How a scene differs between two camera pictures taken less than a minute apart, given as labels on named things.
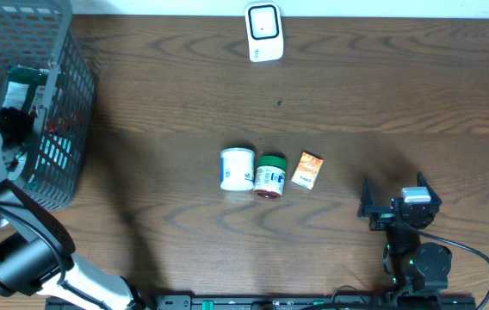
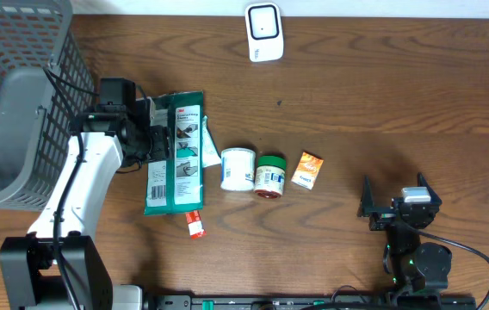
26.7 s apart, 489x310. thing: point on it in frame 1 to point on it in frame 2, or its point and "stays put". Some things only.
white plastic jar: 237,169 stays put
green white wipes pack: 26,88 to 178,184
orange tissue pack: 307,170 stays put
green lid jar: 269,176 stays put
